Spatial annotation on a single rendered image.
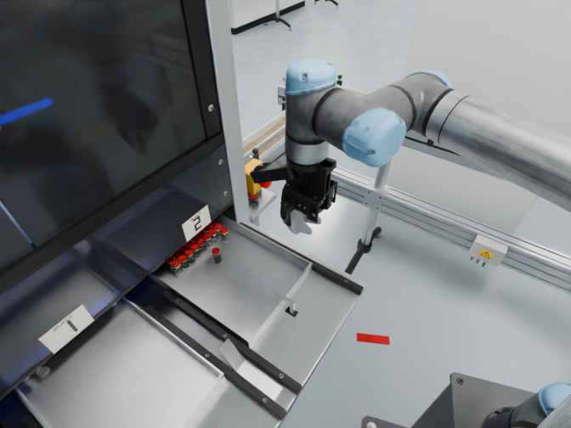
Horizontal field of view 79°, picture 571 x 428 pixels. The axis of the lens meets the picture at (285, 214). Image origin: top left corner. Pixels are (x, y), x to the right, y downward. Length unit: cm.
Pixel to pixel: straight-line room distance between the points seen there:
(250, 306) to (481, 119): 63
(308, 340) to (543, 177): 56
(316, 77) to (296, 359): 58
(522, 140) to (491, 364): 159
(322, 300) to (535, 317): 155
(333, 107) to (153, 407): 66
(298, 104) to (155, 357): 62
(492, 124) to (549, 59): 144
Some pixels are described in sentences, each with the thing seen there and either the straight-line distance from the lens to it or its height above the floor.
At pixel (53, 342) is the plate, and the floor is 102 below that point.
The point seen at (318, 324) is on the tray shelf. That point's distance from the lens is 86.
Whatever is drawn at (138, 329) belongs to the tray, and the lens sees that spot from 92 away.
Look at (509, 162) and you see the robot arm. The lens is 52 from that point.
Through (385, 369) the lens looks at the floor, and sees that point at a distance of 182.
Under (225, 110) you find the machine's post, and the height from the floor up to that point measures 126.
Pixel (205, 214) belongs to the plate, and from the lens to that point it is 90.
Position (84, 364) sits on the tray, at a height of 88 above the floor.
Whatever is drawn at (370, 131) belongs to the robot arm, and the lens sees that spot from 46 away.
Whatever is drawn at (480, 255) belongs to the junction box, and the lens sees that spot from 169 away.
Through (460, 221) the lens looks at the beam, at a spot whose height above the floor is 55.
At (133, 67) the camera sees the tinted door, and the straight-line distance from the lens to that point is 67.
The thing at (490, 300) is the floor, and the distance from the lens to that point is 222.
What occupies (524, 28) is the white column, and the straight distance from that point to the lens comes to 193.
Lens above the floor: 164
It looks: 45 degrees down
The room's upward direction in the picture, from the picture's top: straight up
